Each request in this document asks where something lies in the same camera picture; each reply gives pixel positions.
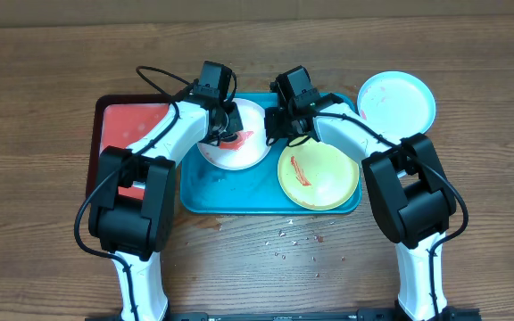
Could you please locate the yellow plate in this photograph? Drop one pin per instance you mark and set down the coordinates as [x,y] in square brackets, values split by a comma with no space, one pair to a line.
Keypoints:
[317,176]

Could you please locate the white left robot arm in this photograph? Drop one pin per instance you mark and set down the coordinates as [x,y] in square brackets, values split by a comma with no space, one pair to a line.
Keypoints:
[131,199]

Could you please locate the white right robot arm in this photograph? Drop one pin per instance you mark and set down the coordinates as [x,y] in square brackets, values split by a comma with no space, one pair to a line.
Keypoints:
[410,196]

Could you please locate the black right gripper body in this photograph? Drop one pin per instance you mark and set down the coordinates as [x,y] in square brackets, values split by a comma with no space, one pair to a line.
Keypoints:
[284,129]

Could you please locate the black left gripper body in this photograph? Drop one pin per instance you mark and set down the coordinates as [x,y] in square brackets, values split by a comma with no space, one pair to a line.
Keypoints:
[231,123]

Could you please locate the light blue plate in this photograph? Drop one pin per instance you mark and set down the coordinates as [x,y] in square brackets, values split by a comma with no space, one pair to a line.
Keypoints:
[397,102]

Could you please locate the dark tray with red liquid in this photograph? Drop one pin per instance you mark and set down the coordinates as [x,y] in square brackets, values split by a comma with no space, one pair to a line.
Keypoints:
[121,120]

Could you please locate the green and pink sponge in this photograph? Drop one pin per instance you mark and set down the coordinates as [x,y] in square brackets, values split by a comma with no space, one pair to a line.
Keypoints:
[238,142]

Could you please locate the white plate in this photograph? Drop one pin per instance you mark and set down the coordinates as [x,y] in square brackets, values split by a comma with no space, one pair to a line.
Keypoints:
[254,149]

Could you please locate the teal plastic tray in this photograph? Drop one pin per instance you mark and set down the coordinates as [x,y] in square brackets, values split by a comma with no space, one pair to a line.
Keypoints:
[207,189]

